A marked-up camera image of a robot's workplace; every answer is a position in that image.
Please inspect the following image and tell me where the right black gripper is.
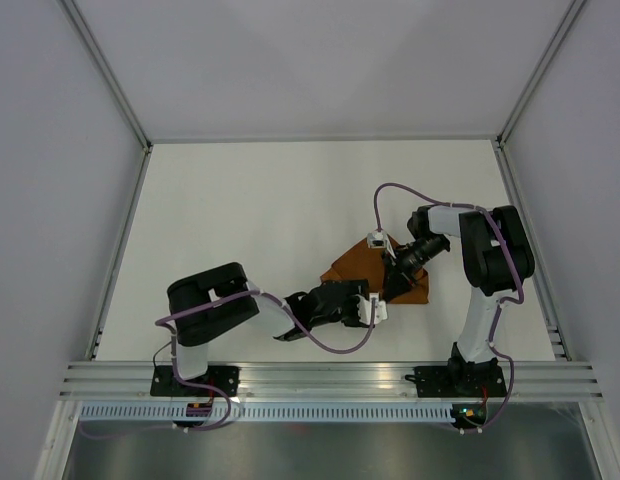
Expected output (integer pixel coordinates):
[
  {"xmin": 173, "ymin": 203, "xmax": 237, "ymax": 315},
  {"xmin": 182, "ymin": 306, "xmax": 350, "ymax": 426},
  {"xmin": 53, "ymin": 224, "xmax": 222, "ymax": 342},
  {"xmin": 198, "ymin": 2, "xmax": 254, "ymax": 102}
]
[{"xmin": 380, "ymin": 234, "xmax": 448, "ymax": 303}]

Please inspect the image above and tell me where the brown satin napkin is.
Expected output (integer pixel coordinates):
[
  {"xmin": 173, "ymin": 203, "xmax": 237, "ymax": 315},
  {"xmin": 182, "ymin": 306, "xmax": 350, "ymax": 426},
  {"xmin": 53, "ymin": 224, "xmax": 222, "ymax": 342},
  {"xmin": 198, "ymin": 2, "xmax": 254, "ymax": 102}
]
[{"xmin": 320, "ymin": 239, "xmax": 429, "ymax": 305}]

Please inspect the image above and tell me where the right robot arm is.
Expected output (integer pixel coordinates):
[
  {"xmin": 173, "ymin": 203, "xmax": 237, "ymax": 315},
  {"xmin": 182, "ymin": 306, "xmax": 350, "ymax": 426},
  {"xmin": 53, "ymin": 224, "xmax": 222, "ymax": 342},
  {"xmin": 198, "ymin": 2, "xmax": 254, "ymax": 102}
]
[{"xmin": 381, "ymin": 205, "xmax": 535, "ymax": 396}]

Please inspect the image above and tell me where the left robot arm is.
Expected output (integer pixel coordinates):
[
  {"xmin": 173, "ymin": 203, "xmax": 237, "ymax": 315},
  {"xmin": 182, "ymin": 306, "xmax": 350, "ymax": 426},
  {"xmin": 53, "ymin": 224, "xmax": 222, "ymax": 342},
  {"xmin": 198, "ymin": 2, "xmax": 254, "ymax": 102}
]
[{"xmin": 156, "ymin": 262, "xmax": 387, "ymax": 396}]

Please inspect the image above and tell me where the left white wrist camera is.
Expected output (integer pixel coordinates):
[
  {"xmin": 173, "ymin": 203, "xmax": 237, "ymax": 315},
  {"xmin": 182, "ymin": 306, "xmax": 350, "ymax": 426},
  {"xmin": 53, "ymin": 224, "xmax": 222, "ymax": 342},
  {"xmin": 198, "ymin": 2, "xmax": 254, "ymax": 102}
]
[{"xmin": 358, "ymin": 293, "xmax": 388, "ymax": 327}]

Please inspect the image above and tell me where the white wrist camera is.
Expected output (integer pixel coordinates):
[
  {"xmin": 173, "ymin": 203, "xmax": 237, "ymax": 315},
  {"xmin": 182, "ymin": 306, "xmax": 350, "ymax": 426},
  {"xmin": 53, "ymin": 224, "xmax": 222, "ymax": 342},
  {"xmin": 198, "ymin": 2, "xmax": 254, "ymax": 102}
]
[
  {"xmin": 358, "ymin": 293, "xmax": 388, "ymax": 327},
  {"xmin": 366, "ymin": 229, "xmax": 395, "ymax": 257}
]

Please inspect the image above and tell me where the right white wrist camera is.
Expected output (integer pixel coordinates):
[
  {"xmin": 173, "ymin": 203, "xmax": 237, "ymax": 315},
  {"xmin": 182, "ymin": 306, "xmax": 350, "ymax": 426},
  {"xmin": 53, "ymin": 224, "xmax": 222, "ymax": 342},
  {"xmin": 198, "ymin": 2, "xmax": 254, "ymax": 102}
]
[{"xmin": 366, "ymin": 229, "xmax": 395, "ymax": 257}]

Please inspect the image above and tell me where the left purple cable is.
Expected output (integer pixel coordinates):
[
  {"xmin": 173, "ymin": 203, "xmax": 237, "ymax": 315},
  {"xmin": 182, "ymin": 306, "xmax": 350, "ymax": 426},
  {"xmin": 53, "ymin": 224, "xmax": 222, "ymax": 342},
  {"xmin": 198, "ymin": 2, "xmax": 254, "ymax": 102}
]
[{"xmin": 79, "ymin": 292, "xmax": 379, "ymax": 441}]

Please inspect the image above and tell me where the purple cable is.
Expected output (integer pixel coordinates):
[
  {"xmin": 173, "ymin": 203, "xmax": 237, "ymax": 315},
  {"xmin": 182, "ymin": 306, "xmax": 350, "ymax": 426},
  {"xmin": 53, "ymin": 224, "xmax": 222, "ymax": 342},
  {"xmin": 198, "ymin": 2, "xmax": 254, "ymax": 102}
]
[
  {"xmin": 79, "ymin": 292, "xmax": 379, "ymax": 441},
  {"xmin": 372, "ymin": 182, "xmax": 525, "ymax": 435}
]

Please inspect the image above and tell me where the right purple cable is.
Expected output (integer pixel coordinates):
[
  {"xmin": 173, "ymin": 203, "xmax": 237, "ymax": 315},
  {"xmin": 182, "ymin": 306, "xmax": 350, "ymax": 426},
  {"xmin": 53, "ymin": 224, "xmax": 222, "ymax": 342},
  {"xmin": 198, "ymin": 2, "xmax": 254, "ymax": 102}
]
[{"xmin": 372, "ymin": 182, "xmax": 525, "ymax": 435}]

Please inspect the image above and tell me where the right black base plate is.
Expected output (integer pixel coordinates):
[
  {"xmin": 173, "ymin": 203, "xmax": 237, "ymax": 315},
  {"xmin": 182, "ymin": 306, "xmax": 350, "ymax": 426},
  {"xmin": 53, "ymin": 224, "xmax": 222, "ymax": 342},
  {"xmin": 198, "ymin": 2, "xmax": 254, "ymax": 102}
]
[{"xmin": 404, "ymin": 366, "xmax": 507, "ymax": 398}]

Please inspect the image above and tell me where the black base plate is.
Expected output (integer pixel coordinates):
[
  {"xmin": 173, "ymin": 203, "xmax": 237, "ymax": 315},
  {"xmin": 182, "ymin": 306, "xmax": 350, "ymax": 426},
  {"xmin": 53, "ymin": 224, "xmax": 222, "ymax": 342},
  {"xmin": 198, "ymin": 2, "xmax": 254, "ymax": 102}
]
[
  {"xmin": 404, "ymin": 366, "xmax": 507, "ymax": 398},
  {"xmin": 150, "ymin": 365, "xmax": 240, "ymax": 398}
]

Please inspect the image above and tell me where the white slotted cable duct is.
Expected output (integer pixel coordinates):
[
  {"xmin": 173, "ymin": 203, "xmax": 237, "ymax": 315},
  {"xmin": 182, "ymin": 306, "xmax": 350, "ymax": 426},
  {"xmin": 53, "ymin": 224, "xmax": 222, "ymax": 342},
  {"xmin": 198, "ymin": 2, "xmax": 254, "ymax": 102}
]
[{"xmin": 81, "ymin": 402, "xmax": 453, "ymax": 423}]

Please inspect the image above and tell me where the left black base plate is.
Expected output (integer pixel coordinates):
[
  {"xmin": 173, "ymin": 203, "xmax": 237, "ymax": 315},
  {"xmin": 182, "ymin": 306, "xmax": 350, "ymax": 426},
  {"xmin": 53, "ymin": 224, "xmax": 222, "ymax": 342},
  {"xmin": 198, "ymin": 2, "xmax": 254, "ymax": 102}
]
[{"xmin": 150, "ymin": 365, "xmax": 240, "ymax": 398}]

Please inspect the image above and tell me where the right aluminium frame post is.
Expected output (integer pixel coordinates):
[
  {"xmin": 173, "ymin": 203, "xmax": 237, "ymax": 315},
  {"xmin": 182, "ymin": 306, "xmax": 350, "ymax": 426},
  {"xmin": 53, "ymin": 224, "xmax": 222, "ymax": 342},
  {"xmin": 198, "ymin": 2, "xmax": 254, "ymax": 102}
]
[{"xmin": 495, "ymin": 0, "xmax": 589, "ymax": 149}]

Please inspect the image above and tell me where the aluminium frame post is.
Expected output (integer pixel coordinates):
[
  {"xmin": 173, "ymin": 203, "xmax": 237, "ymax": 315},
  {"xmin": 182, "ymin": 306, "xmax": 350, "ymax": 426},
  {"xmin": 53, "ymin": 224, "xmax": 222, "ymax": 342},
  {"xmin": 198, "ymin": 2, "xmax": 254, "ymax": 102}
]
[
  {"xmin": 495, "ymin": 0, "xmax": 589, "ymax": 149},
  {"xmin": 59, "ymin": 0, "xmax": 152, "ymax": 151}
]

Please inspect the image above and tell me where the aluminium mounting rail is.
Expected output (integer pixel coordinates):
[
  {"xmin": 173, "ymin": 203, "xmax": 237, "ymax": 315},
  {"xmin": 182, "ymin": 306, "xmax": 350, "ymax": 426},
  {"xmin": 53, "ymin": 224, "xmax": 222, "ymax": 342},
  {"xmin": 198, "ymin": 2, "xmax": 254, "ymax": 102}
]
[{"xmin": 57, "ymin": 361, "xmax": 603, "ymax": 403}]

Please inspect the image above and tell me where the left aluminium frame post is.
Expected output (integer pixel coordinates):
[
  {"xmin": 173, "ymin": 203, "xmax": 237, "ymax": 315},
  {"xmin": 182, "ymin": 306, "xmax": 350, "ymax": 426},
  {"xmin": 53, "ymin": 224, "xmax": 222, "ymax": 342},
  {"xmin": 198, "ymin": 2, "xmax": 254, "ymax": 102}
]
[{"xmin": 59, "ymin": 0, "xmax": 152, "ymax": 151}]

